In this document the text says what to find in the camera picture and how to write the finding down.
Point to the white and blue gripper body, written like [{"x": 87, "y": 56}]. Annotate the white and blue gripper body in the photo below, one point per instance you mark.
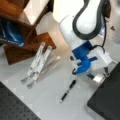
[{"x": 88, "y": 58}]

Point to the black and grey storage box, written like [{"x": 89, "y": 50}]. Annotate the black and grey storage box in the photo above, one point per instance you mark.
[{"x": 106, "y": 99}]

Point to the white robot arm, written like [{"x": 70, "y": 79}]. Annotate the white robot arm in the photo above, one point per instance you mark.
[{"x": 79, "y": 30}]

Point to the black pen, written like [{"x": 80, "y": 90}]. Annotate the black pen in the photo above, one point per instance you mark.
[{"x": 67, "y": 91}]

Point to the clear plastic ruler strip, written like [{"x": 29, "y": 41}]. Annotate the clear plastic ruler strip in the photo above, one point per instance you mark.
[{"x": 48, "y": 67}]

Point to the upper metal ruler strip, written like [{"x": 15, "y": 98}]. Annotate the upper metal ruler strip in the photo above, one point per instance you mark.
[{"x": 34, "y": 63}]

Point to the blue book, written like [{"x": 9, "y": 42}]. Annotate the blue book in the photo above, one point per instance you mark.
[{"x": 10, "y": 33}]

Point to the wooden shelf block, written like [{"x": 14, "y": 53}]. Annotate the wooden shelf block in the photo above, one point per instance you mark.
[{"x": 26, "y": 14}]

